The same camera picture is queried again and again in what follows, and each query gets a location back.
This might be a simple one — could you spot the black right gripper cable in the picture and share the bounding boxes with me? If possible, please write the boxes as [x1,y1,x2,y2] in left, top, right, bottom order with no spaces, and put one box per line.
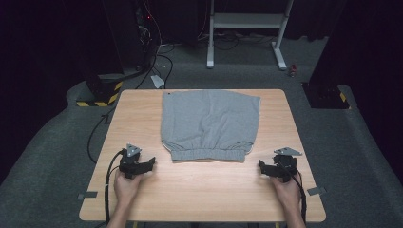
[284,164,308,224]

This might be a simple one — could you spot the gray tape piece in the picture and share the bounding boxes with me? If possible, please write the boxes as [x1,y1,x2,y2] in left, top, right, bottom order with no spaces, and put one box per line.
[306,186,327,197]
[77,191,99,201]

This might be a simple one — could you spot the black yellow striped base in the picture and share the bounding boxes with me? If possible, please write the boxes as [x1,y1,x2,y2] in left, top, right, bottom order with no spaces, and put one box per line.
[302,83,353,110]
[75,73,125,108]

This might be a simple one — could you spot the black equipment rack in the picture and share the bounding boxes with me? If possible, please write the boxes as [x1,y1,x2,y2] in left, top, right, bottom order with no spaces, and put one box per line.
[101,0,163,73]

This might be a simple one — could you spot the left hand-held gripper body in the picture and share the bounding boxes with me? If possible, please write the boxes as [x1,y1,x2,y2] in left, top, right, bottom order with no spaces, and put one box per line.
[119,142,148,181]

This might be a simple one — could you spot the thin black floor cable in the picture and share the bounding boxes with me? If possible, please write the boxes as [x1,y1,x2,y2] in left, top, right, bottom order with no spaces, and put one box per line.
[86,105,117,165]

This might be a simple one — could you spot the person's right hand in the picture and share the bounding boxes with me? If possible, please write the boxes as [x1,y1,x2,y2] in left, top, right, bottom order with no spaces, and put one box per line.
[270,174,302,208]

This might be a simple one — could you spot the white paper scrap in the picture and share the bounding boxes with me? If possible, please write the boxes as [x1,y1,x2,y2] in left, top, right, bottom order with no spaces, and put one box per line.
[150,74,165,89]

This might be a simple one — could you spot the bundle of black floor cables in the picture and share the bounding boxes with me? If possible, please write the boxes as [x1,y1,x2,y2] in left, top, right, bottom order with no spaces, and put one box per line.
[135,43,176,90]

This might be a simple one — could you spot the white metal stand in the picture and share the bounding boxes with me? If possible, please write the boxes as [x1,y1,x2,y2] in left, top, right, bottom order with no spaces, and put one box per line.
[206,0,295,71]

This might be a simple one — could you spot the person's left hand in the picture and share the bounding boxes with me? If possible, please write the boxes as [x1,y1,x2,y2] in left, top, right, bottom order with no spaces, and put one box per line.
[113,170,144,202]

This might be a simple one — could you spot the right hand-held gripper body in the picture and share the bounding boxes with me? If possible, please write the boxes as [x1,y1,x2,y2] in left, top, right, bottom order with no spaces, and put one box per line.
[273,146,302,183]

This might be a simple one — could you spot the gray sweat shorts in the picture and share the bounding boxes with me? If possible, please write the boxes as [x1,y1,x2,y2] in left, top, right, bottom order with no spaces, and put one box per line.
[160,89,261,163]

